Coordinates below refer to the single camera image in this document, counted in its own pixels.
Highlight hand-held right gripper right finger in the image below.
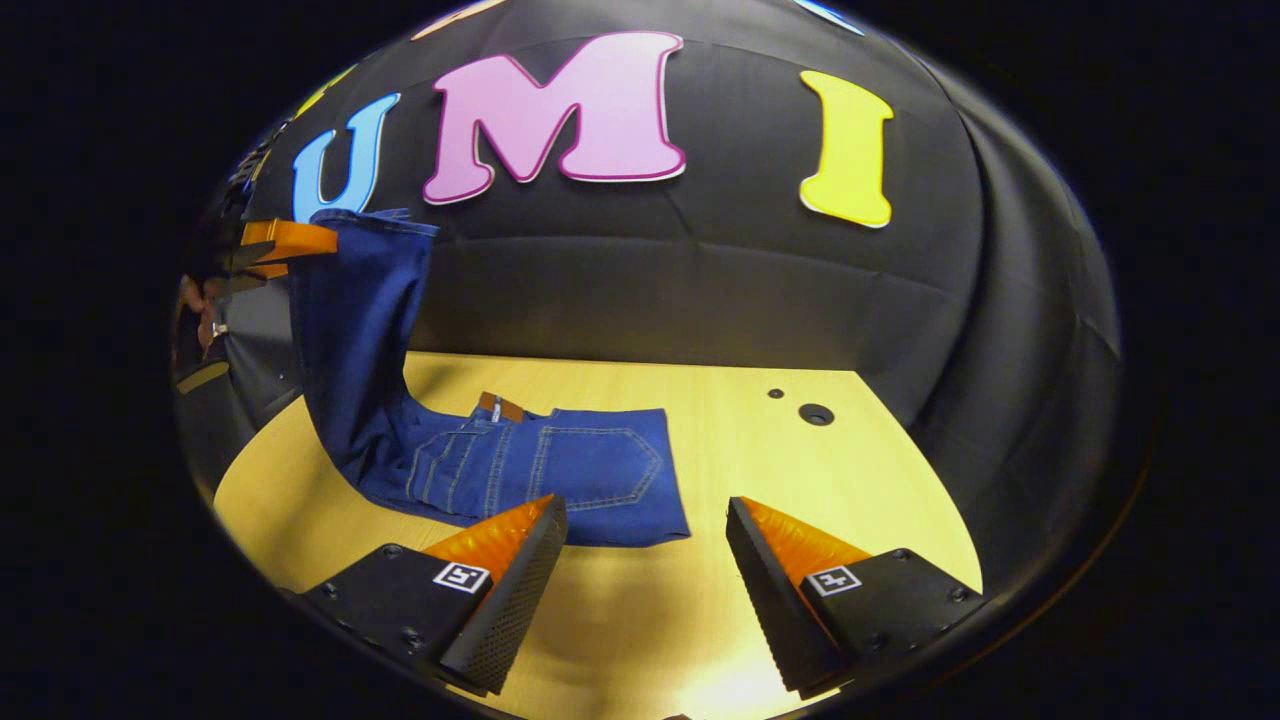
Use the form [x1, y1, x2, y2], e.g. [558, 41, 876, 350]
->
[725, 496, 988, 699]

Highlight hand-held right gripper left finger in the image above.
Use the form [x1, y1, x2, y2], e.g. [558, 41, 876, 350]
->
[298, 494, 569, 697]

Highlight blue denim jeans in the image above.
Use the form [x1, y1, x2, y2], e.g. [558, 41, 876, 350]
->
[288, 208, 693, 548]

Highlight black backdrop cloth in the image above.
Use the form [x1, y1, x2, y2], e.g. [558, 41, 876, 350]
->
[175, 0, 1126, 591]

